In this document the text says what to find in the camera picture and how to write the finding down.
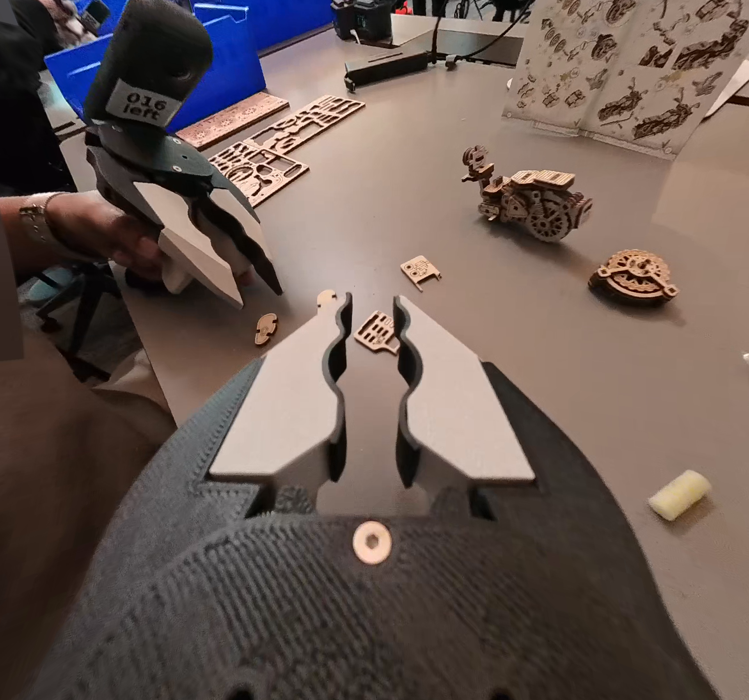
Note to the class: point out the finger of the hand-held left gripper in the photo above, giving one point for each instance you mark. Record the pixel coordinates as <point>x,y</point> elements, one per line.
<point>181,232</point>
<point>249,232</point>

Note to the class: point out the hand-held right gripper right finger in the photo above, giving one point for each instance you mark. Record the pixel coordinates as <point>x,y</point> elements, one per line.
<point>468,419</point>

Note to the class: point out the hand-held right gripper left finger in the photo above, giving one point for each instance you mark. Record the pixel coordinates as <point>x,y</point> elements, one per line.
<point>275,419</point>

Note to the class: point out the oval wooden piece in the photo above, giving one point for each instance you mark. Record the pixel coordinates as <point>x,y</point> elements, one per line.
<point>266,328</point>
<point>326,299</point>

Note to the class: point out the wooden offcut with slot grid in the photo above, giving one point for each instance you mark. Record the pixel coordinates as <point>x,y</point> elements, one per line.
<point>377,331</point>

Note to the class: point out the person's left forearm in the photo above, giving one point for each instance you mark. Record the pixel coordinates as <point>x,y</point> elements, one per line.
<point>11,243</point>

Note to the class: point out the grey desk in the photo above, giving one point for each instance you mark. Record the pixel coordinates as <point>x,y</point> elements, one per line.
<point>526,390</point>

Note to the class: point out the person's left hand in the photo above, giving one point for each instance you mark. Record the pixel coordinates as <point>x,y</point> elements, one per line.
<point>111,232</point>

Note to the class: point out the wide punched wooden sheet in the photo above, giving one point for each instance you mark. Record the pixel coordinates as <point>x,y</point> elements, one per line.
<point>257,170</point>

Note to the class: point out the dark engraved wooden sheet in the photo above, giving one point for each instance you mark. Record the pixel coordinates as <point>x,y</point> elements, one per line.
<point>234,120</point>

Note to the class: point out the black office chair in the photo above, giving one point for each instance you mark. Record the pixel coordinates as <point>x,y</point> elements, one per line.
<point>82,302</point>

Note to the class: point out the long punched wooden sheet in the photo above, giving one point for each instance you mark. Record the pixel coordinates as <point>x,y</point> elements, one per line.
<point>304,117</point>

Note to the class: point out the person's beige trousers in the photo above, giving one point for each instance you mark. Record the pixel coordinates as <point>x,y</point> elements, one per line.
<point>134,378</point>

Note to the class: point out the wooden offcut with square holes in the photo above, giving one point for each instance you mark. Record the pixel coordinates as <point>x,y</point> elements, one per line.
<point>420,271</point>

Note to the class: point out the black bar-shaped device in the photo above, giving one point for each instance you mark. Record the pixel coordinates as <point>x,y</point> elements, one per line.
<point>386,68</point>

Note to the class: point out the round wooden gear model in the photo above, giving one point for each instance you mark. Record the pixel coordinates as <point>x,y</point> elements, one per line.
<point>635,275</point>

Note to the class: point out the white foam cylinder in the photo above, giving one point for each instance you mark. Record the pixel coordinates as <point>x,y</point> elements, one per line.
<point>679,495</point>

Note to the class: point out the wooden motorcycle model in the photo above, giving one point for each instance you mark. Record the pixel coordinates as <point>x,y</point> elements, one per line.
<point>526,202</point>

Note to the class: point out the black battery charger dock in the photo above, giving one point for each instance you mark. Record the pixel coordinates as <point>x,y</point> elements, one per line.
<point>363,18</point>

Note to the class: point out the printed instruction sheet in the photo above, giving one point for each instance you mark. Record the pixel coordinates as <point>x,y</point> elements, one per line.
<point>614,38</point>

